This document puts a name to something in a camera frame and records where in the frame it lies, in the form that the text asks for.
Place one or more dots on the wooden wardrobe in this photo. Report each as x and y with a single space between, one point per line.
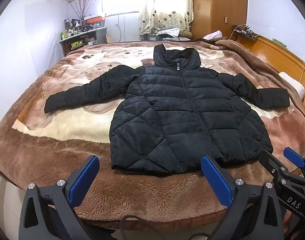
217 2

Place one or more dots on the black puffer jacket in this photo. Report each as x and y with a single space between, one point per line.
180 110

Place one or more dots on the green bottle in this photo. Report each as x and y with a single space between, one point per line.
63 35

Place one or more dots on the white pillow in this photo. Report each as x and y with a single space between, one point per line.
213 35
292 85

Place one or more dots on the pile of clutter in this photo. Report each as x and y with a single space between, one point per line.
167 35

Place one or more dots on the brown bear printed blanket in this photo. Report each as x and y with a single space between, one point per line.
67 130

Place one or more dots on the bright window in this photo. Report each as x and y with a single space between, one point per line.
120 2

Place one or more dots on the group of bottles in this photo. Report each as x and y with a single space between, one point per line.
71 27

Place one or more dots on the person's right hand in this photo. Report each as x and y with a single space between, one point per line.
288 220

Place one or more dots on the heart patterned curtain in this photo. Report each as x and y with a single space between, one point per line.
165 5

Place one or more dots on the orange box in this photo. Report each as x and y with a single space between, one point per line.
93 18

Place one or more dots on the power strip with plugs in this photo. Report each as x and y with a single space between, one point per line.
246 33

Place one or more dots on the grey shelf unit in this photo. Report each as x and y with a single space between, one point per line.
100 33

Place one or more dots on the dried branches in vase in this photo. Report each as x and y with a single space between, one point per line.
82 7

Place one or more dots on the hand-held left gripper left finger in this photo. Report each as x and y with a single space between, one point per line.
83 177

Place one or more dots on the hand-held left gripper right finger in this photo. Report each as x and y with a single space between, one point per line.
217 180

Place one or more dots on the wooden headboard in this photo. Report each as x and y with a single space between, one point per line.
272 52

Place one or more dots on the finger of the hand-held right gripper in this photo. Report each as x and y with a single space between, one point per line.
293 156
270 161

